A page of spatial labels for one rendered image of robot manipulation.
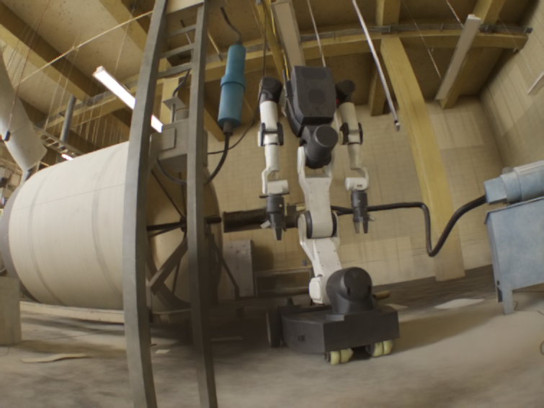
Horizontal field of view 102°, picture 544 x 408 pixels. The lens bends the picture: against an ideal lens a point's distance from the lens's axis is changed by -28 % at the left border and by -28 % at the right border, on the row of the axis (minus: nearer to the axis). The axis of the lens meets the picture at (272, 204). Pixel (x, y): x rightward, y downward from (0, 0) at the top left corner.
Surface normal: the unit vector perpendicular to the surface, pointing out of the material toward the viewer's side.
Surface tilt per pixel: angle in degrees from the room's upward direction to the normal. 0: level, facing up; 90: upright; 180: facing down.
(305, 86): 105
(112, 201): 89
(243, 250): 90
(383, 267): 90
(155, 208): 120
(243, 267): 90
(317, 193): 100
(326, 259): 60
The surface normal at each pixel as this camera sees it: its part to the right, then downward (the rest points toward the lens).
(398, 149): -0.21, -0.25
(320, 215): 0.09, -0.34
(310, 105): 0.11, -0.02
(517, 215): -0.60, -0.17
